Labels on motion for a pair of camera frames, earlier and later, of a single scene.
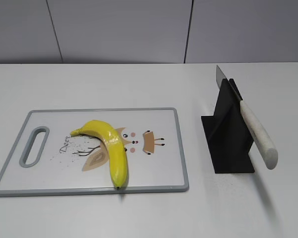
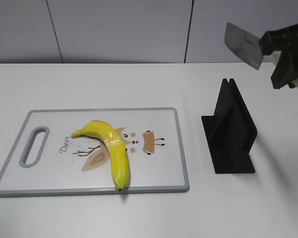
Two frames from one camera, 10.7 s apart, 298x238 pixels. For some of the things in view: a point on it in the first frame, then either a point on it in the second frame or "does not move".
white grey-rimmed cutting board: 68,164 does not move
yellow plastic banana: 117,154 does not move
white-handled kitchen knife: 267,152 -> 248,46
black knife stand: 228,135 does not move
